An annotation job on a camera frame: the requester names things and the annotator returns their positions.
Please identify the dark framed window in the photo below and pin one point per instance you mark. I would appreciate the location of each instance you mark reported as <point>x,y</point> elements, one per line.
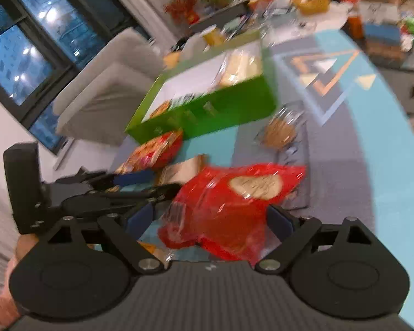
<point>20,48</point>

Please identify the bread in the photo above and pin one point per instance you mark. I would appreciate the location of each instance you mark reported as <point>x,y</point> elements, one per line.
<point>239,65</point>

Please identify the round cake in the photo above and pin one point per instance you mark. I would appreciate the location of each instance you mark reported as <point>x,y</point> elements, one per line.
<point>279,132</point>

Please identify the grey armchair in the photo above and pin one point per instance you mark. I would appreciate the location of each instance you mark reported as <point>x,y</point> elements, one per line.
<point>100,89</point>

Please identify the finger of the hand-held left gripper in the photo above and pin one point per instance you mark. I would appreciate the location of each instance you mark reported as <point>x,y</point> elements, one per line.
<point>151,192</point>
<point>131,178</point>

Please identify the person's left forearm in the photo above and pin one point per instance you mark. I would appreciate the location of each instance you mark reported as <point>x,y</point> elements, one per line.
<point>19,246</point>

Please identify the yellow orange snack packet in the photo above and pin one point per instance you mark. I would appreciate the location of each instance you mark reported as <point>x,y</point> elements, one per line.
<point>183,172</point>

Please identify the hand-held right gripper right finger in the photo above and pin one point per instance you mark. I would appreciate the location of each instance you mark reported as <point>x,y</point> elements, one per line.
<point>279,220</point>

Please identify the red cookie snack bag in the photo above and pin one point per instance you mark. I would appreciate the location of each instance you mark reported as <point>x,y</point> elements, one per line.
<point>220,213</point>

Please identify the green cardboard box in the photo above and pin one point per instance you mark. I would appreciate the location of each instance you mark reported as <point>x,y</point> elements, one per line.
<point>227,110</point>

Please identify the yellow can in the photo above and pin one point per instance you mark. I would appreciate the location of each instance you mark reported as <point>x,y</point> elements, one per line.
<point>213,35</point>

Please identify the orange red snack packet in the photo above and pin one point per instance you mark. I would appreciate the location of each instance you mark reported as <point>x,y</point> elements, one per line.
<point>151,151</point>

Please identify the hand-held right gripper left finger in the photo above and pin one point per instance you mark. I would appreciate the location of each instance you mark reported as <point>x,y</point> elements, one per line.
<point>141,216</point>

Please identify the orange tissue box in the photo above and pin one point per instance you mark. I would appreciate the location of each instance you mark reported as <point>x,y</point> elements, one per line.
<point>262,0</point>

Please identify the orange cup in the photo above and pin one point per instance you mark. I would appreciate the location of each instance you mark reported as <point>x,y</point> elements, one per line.
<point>355,24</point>

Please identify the blue box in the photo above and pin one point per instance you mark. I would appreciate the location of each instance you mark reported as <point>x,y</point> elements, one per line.
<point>381,34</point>

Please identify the yellow wicker basket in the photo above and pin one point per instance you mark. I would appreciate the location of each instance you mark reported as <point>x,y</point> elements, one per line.
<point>312,2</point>

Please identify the dark round table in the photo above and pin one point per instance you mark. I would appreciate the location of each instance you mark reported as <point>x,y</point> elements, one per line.
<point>410,86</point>

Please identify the red flower plant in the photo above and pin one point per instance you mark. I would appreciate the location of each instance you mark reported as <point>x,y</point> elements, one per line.
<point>183,5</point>

